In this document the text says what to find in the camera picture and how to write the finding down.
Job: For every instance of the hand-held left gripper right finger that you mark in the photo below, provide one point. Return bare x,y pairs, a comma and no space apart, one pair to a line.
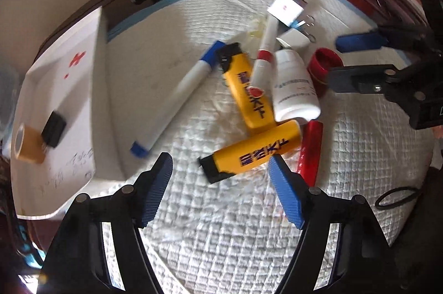
285,193

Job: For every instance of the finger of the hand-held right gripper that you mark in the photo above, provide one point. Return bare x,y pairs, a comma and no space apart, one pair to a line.
360,42
356,79

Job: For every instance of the teal cloth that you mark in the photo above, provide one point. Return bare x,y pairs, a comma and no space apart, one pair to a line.
27,245

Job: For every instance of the small white box red dot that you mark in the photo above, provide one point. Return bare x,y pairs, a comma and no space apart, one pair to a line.
285,8

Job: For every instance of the white pill bottle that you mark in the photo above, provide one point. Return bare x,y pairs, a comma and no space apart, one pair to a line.
294,86

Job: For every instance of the white marker with red band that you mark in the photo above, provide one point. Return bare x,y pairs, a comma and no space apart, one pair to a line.
264,41

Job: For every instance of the white marker with blue cap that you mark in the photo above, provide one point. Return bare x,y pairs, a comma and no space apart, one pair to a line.
173,97

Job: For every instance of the brown tape roll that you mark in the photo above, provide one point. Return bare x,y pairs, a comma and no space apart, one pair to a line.
31,145

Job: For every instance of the red lighter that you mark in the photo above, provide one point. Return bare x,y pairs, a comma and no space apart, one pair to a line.
309,148

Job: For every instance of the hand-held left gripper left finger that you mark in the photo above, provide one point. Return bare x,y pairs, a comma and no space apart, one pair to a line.
157,190

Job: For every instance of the white storage tray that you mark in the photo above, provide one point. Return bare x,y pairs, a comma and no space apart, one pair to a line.
76,38

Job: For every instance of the blue binder clip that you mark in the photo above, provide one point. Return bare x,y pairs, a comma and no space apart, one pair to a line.
296,25

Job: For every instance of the small clear yellow bottle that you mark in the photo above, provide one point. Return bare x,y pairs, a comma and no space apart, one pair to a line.
258,33

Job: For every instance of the black binder clip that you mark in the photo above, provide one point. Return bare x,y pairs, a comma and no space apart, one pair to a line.
53,128

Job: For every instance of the white quilted mat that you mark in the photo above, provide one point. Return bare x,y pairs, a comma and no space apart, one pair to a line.
214,228

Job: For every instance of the plain white small box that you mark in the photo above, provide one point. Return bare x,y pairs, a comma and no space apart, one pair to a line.
294,38

